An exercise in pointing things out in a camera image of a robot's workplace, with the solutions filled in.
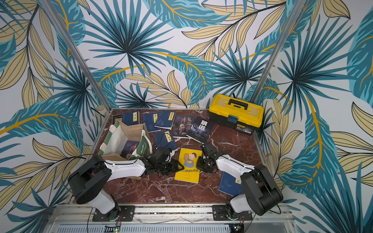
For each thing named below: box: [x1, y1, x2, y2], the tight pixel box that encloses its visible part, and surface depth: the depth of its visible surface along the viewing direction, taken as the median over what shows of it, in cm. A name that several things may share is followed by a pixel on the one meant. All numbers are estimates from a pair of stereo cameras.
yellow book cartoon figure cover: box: [174, 147, 203, 184], surface depth 90 cm
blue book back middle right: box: [154, 109, 177, 131], surface depth 113 cm
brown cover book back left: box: [111, 113, 123, 125], surface depth 115 cm
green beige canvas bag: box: [98, 120, 153, 162], surface depth 84 cm
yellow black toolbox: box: [208, 93, 265, 135], surface depth 100 cm
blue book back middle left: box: [142, 113, 162, 134], surface depth 112 cm
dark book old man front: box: [119, 140, 140, 161], surface depth 95 cm
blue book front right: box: [218, 171, 243, 197], surface depth 85 cm
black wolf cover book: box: [186, 116, 215, 144], surface depth 108 cm
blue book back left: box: [121, 110, 140, 126], surface depth 112 cm
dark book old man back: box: [172, 115, 195, 138], surface depth 109 cm
